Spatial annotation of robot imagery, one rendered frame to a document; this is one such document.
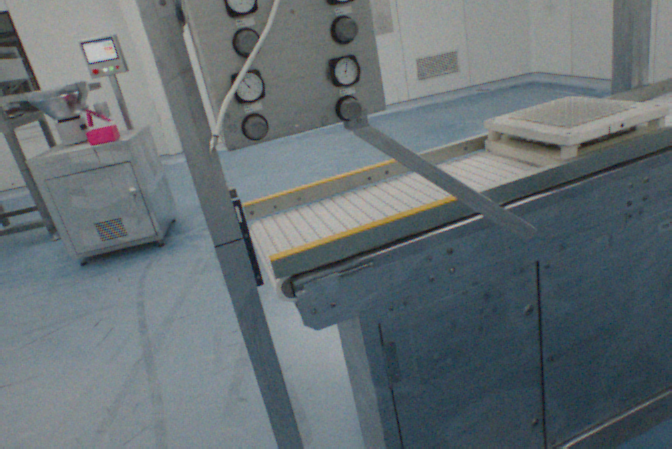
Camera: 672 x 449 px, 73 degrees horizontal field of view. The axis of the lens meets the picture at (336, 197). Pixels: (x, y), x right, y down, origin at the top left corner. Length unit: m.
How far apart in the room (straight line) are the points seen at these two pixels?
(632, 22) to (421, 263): 0.88
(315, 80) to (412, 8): 5.50
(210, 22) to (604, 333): 1.04
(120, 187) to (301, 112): 2.66
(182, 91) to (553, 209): 0.70
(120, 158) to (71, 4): 3.22
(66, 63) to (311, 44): 5.63
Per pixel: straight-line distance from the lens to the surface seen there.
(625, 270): 1.19
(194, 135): 0.89
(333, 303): 0.73
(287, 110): 0.58
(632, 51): 1.40
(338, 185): 0.95
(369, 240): 0.70
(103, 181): 3.21
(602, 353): 1.27
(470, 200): 0.68
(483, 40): 6.43
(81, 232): 3.37
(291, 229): 0.84
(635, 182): 1.03
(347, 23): 0.58
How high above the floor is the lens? 1.15
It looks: 20 degrees down
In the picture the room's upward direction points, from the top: 12 degrees counter-clockwise
